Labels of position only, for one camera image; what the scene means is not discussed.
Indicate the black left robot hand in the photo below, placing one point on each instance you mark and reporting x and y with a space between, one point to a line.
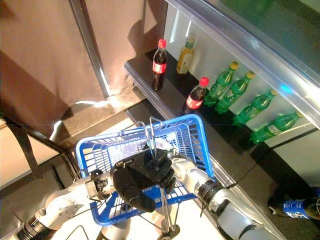
142 175

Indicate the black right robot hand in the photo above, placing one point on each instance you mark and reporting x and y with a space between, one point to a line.
165 147

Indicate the blue plastic shopping basket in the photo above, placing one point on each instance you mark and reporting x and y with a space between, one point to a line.
100 152

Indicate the Pepsi bottle blue cap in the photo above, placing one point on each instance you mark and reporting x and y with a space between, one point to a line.
295 207

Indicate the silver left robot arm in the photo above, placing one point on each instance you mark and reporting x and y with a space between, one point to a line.
62 207

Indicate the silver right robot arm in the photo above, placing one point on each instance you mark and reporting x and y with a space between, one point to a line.
195 175

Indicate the black base shelf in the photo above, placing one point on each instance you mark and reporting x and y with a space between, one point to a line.
142 110

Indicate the cola bottle red cap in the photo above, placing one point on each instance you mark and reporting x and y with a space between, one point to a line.
159 67
195 100

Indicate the black shelf with clear strip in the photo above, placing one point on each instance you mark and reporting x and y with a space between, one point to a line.
250 37
175 87
262 190

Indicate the small yellow tea bottle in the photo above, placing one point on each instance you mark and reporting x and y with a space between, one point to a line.
185 58

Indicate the dark metal wall rail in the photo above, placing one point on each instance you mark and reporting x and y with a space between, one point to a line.
90 50

